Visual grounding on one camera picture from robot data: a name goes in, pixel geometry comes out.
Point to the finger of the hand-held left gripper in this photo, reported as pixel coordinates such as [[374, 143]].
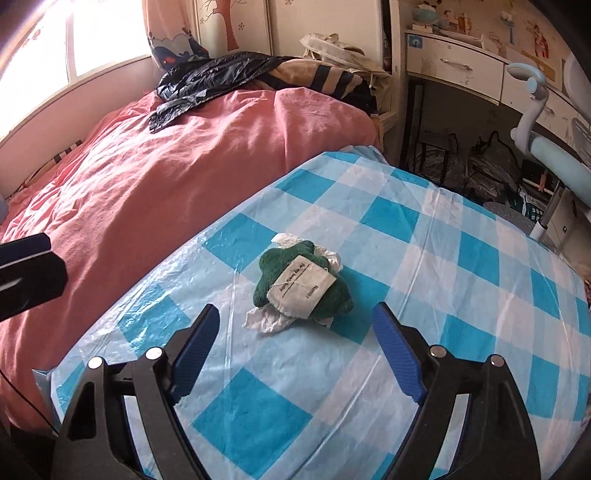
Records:
[[27, 244]]

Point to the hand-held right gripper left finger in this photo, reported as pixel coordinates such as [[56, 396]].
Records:
[[194, 355]]

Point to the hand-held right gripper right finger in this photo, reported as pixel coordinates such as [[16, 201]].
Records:
[[399, 355]]

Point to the torn white tissue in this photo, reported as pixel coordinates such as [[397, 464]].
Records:
[[265, 323]]

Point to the green star plush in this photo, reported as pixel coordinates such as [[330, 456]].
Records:
[[272, 267]]

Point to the blue checked tablecloth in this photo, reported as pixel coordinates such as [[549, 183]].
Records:
[[415, 230]]

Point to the pink blanket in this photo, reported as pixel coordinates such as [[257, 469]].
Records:
[[138, 184]]

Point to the black clear storage bag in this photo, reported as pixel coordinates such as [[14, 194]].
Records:
[[491, 170], [438, 161]]

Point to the blue white patterned bag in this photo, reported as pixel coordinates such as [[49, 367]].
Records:
[[533, 207]]

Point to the bright window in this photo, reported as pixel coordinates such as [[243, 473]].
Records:
[[92, 37]]

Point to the cartoon print pillow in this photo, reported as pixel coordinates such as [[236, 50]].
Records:
[[171, 46]]

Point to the black shiny jacket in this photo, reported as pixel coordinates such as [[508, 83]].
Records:
[[207, 74]]

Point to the grey and blue desk chair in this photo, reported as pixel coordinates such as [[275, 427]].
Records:
[[549, 152]]

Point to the beige striped cushion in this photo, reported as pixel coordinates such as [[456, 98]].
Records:
[[323, 76]]

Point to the white desk with drawers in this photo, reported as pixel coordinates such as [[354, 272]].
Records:
[[461, 50]]

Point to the cream canvas tote bag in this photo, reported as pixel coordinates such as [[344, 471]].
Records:
[[337, 46]]

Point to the light blue container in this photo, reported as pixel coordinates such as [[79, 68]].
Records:
[[425, 16]]

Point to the white wardrobe with tree decal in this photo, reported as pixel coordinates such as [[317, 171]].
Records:
[[286, 23]]

